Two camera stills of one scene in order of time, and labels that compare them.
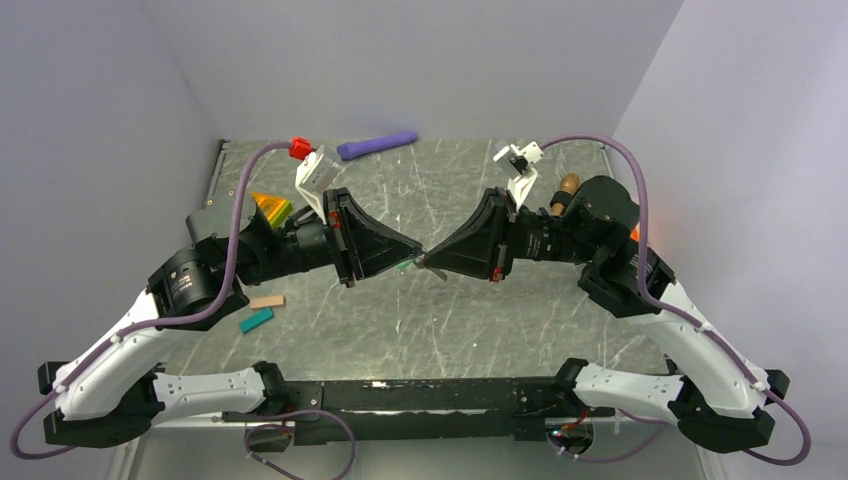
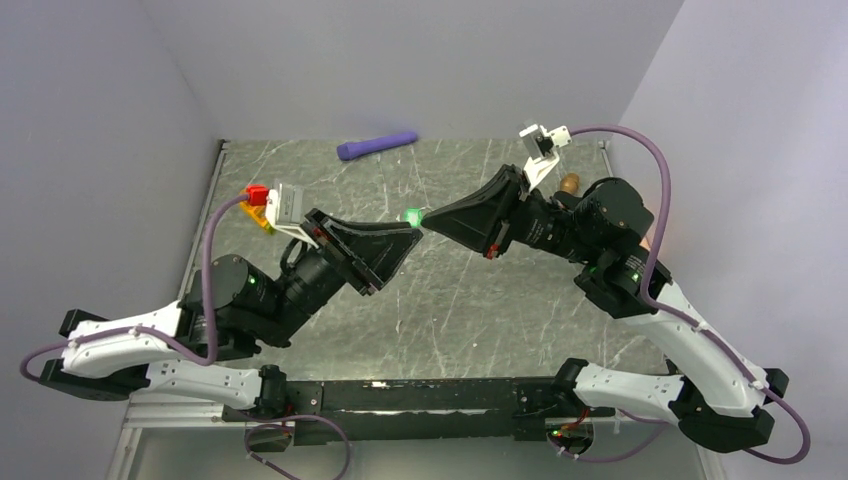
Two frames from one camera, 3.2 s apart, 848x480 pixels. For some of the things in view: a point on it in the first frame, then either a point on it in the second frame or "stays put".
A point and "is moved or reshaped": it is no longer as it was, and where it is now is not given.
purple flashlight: x=352 y=150 stays put
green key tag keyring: x=404 y=264 is moved or reshaped
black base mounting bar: x=515 y=408 stays put
